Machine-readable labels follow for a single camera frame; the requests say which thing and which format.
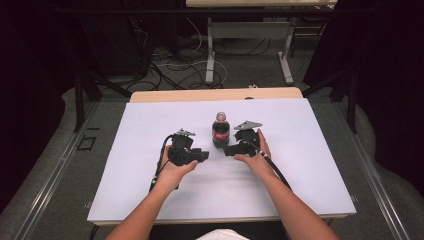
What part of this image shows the person's white shirt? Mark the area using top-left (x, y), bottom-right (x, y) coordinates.
top-left (196, 228), bottom-right (252, 240)

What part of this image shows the wooden table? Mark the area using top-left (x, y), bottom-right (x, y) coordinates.
top-left (86, 86), bottom-right (358, 226)

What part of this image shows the black metal stand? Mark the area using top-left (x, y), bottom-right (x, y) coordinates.
top-left (73, 69), bottom-right (133, 133)
top-left (301, 68), bottom-right (360, 134)

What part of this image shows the desk with white legs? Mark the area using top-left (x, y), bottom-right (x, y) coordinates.
top-left (185, 0), bottom-right (338, 86)

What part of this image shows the person's right hand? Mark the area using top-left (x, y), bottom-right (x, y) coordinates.
top-left (233, 127), bottom-right (278, 183)

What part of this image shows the tangle of floor cables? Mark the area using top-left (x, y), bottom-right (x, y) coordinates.
top-left (126, 16), bottom-right (272, 92)

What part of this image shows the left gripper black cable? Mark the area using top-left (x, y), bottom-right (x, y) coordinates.
top-left (147, 133), bottom-right (176, 195)

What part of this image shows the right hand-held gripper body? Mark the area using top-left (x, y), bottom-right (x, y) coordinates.
top-left (233, 120), bottom-right (264, 158)

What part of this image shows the dark curtain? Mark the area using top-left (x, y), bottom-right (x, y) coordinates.
top-left (0, 0), bottom-right (79, 214)
top-left (301, 0), bottom-right (424, 198)

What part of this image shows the black horizontal bar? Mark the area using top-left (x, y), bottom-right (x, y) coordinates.
top-left (54, 7), bottom-right (369, 16)

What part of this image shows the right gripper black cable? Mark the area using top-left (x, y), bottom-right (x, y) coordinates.
top-left (243, 137), bottom-right (294, 192)

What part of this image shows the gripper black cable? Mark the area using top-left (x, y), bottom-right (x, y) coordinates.
top-left (243, 137), bottom-right (294, 192)
top-left (147, 133), bottom-right (176, 195)

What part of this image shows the white table mat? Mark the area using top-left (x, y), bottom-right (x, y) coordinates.
top-left (87, 97), bottom-right (357, 223)

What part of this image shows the cola bottle with red label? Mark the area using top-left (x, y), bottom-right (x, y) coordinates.
top-left (211, 111), bottom-right (232, 150)

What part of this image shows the person's left hand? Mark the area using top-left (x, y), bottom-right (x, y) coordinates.
top-left (155, 145), bottom-right (200, 194)

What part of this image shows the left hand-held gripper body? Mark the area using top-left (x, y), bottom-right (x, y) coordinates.
top-left (167, 127), bottom-right (202, 167)

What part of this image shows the metal floor rail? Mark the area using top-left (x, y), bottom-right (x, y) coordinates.
top-left (12, 101), bottom-right (102, 240)
top-left (333, 99), bottom-right (412, 240)

